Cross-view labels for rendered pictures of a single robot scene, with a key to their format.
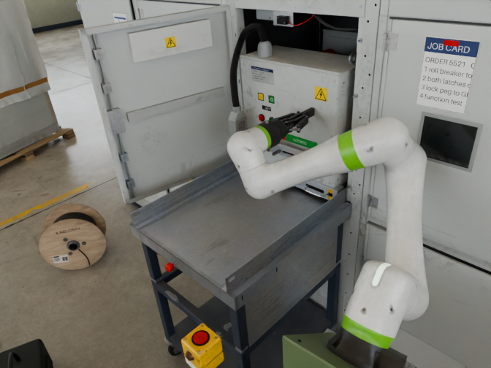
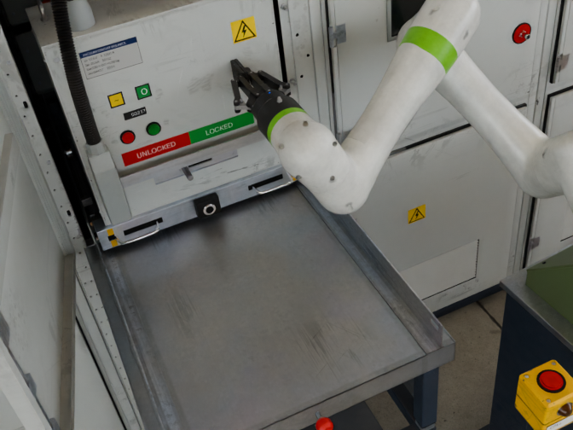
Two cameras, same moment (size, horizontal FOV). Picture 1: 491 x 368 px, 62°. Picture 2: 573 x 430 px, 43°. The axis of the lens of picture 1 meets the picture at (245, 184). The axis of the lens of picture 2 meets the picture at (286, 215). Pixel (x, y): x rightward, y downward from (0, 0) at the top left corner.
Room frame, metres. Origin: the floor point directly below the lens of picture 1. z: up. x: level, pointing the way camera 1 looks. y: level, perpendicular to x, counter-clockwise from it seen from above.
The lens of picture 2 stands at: (0.82, 1.01, 2.01)
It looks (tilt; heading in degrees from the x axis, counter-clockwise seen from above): 40 degrees down; 295
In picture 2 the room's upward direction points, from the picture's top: 8 degrees counter-clockwise
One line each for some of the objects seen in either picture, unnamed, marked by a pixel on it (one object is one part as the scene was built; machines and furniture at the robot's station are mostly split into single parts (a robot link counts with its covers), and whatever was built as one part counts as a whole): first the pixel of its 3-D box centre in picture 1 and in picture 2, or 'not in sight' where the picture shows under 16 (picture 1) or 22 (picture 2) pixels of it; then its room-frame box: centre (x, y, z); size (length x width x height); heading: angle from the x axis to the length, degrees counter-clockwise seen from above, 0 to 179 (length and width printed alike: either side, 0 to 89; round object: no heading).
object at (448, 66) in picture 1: (445, 75); not in sight; (1.17, -0.61, 1.43); 0.15 x 0.01 x 0.21; 43
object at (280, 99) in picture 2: (267, 136); (282, 123); (1.30, -0.09, 1.22); 0.09 x 0.06 x 0.12; 44
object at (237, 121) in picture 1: (239, 129); (108, 183); (1.68, 0.01, 1.09); 0.08 x 0.05 x 0.17; 133
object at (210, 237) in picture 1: (241, 219); (251, 298); (1.38, 0.03, 0.82); 0.68 x 0.62 x 0.06; 133
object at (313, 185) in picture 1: (288, 174); (202, 198); (1.59, -0.20, 0.89); 0.54 x 0.05 x 0.06; 43
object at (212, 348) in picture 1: (202, 350); (547, 398); (0.74, 0.15, 0.85); 0.08 x 0.08 x 0.10; 43
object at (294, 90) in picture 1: (285, 123); (184, 115); (1.58, -0.18, 1.15); 0.48 x 0.01 x 0.48; 43
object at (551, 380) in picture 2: (200, 338); (551, 381); (0.74, 0.15, 0.90); 0.04 x 0.04 x 0.02
